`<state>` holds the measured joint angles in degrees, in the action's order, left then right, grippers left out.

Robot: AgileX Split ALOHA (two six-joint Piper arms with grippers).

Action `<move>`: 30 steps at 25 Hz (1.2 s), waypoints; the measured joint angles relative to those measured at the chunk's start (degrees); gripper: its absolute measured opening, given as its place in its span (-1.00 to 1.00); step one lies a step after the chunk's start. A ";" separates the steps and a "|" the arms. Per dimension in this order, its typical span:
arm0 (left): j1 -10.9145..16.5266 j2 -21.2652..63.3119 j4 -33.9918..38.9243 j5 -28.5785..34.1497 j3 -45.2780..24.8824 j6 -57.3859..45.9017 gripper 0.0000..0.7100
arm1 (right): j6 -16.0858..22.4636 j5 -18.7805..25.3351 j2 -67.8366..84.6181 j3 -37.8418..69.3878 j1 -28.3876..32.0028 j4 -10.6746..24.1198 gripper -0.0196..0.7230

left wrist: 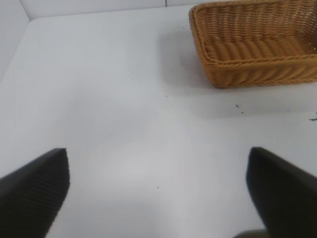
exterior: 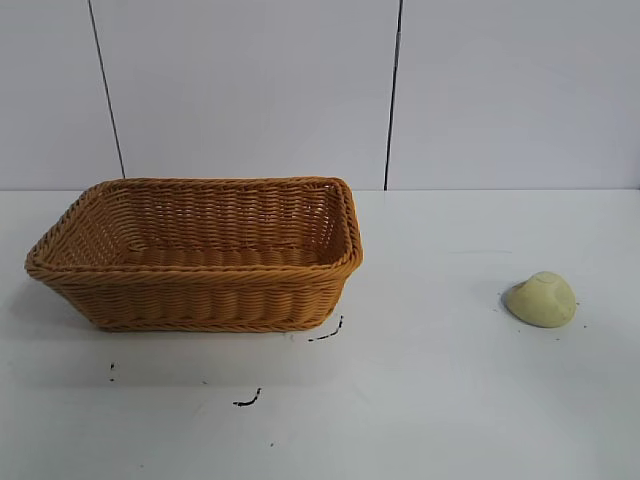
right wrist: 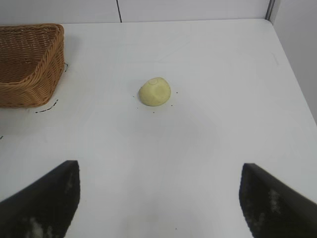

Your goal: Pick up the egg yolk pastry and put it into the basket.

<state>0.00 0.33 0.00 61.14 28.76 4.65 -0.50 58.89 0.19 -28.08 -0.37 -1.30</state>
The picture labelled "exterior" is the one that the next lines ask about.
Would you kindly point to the pale yellow egg yolk pastry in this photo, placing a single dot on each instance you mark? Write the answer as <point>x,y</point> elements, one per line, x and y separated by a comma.
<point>542,302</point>

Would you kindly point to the woven wicker basket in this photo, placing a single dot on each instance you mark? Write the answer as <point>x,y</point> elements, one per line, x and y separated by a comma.
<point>210,300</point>

